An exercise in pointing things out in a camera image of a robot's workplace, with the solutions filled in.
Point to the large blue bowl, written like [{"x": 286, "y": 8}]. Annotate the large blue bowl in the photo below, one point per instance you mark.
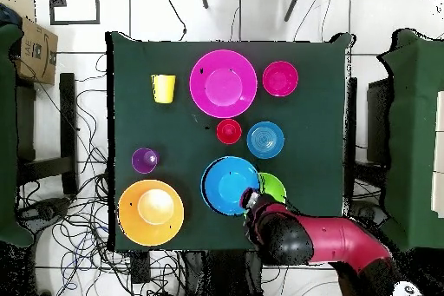
[{"x": 225, "y": 185}]

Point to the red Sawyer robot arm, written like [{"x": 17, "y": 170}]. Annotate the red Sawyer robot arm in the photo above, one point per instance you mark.
[{"x": 347, "y": 240}]

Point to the green bowl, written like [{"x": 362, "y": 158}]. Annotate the green bowl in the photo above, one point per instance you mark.
[{"x": 274, "y": 185}]

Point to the ribbed blue bowl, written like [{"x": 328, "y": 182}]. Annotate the ribbed blue bowl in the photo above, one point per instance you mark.
[{"x": 265, "y": 140}]

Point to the red cup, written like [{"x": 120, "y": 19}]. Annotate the red cup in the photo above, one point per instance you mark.
[{"x": 229, "y": 131}]

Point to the large orange bowl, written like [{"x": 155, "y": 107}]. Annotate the large orange bowl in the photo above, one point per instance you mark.
[{"x": 151, "y": 212}]

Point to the purple cup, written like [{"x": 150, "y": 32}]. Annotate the purple cup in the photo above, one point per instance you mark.
[{"x": 145, "y": 160}]

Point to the large pink bowl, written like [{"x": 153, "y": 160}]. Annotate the large pink bowl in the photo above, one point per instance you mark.
[{"x": 223, "y": 83}]

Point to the dark green tablecloth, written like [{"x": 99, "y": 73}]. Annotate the dark green tablecloth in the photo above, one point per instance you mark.
[{"x": 319, "y": 101}]

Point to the small crimson bowl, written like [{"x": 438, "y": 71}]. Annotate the small crimson bowl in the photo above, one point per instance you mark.
[{"x": 280, "y": 78}]

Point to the black power adapter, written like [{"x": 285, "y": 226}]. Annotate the black power adapter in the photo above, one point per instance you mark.
[{"x": 140, "y": 270}]

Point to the yellow cup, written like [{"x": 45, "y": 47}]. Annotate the yellow cup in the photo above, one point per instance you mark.
[{"x": 163, "y": 88}]

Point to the black chair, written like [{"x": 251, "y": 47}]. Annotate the black chair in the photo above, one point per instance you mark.
[{"x": 378, "y": 119}]

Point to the green clothed side table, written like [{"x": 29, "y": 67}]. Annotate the green clothed side table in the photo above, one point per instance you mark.
[
  {"x": 412, "y": 101},
  {"x": 7, "y": 136}
]

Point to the cardboard box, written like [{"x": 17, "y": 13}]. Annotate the cardboard box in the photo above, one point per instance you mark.
[{"x": 38, "y": 56}]

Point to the black pedestal leg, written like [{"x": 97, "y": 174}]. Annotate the black pedestal leg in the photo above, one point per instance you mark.
[
  {"x": 367, "y": 212},
  {"x": 45, "y": 210}
]

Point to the black stool frame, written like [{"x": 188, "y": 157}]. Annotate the black stool frame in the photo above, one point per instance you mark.
[{"x": 67, "y": 119}]

